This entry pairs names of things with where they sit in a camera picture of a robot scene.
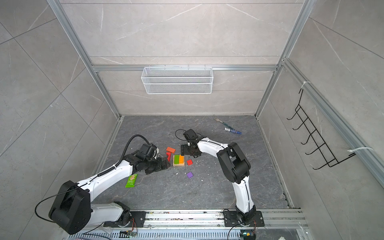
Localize yellow-orange wood block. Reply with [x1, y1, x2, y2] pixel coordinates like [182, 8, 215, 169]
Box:
[179, 155, 185, 165]

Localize green rectangular block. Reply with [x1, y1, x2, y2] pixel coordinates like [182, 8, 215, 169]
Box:
[173, 155, 180, 165]

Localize natural wood block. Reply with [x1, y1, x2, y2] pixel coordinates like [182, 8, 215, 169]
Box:
[172, 154, 186, 168]

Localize red arch wood block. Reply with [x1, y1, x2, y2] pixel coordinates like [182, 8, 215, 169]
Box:
[166, 152, 172, 162]

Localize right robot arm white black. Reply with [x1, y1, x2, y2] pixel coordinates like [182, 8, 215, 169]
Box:
[181, 129, 257, 225]

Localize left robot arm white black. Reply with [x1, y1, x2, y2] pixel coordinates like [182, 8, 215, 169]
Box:
[49, 144, 171, 235]

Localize orange-red wood block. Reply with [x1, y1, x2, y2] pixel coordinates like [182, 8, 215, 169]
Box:
[166, 147, 176, 154]

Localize green snack wrapper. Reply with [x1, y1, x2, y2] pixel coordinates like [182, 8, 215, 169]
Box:
[125, 174, 138, 188]

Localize blue marker pen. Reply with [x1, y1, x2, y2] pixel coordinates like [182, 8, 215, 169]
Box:
[225, 128, 242, 135]

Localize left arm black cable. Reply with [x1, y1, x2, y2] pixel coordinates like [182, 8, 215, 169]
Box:
[115, 134, 151, 169]

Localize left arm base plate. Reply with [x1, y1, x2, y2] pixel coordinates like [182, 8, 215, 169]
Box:
[103, 211, 147, 228]

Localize white wire mesh basket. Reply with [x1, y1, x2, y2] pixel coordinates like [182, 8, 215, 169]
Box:
[141, 67, 214, 95]

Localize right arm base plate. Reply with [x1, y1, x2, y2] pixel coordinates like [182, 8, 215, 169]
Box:
[222, 210, 265, 227]

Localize black wire hook rack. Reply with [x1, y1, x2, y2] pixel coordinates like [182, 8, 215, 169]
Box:
[287, 89, 356, 171]

